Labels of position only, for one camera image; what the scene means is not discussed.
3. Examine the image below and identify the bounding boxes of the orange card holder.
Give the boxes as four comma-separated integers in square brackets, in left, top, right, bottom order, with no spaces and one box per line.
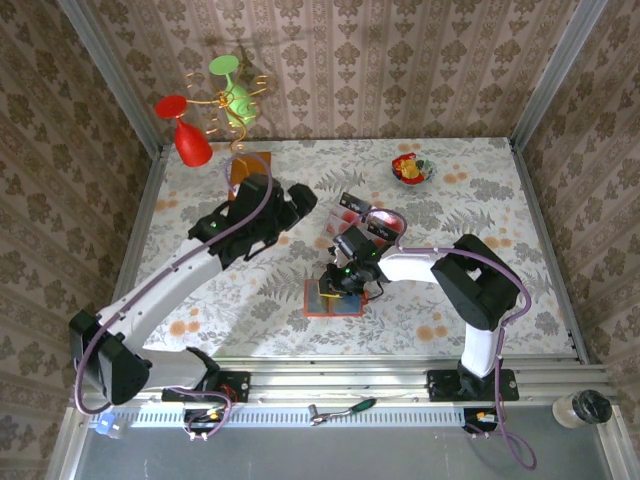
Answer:
[303,278,369,320]

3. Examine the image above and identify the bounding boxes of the clear acrylic card stand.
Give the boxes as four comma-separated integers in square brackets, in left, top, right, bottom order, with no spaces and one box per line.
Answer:
[324,192,407,251]

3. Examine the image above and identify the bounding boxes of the red plastic wine glass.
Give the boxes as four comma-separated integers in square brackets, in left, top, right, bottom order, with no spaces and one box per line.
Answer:
[154,94,215,169]

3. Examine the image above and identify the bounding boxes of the green plastic wine glass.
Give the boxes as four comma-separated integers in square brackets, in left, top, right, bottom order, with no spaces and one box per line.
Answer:
[208,54,259,129]

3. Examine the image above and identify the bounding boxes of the glass candy bowl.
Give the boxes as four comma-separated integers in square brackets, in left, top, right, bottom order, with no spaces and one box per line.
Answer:
[389,144,438,188]

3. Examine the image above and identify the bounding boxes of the blue plug connector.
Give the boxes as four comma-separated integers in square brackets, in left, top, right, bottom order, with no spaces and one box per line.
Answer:
[89,412,126,441]

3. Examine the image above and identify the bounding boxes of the glass jar dark lid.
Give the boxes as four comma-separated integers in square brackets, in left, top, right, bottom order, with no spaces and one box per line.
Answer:
[552,389,614,430]

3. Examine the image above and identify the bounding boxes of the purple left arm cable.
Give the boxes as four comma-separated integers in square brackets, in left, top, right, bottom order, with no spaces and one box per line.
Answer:
[73,152,275,416]

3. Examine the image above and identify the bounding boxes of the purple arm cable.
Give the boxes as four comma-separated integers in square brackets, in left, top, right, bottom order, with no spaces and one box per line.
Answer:
[359,208,532,401]
[73,152,275,416]

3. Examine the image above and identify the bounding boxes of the gold wire rack wooden base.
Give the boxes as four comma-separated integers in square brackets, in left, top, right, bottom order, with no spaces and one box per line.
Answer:
[184,69,274,204]

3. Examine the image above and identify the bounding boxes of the aluminium mounting rail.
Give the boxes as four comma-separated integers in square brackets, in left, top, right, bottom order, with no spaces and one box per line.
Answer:
[67,355,624,407]

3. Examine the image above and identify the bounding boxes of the aluminium table edge rail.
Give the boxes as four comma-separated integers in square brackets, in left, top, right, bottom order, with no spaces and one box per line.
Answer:
[112,144,169,321]
[509,139,590,364]

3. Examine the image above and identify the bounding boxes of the ratchet wrench green handle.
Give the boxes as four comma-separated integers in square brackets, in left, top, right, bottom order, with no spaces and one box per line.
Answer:
[308,397,378,427]

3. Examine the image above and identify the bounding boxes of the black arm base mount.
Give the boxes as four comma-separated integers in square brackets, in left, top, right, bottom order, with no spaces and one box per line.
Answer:
[427,368,520,404]
[160,369,251,404]

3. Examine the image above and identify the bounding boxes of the slotted grey cable duct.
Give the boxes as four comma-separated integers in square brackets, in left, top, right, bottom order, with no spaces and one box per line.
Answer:
[117,405,471,430]

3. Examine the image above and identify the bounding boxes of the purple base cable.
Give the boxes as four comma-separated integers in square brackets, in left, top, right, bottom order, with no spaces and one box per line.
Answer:
[472,394,539,471]
[182,389,234,444]

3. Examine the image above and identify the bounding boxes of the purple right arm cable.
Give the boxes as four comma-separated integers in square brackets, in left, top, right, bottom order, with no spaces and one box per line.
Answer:
[359,208,532,401]

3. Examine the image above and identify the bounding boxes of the aluminium frame post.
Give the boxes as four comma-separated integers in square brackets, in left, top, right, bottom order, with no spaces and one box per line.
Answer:
[56,0,166,151]
[509,0,609,149]

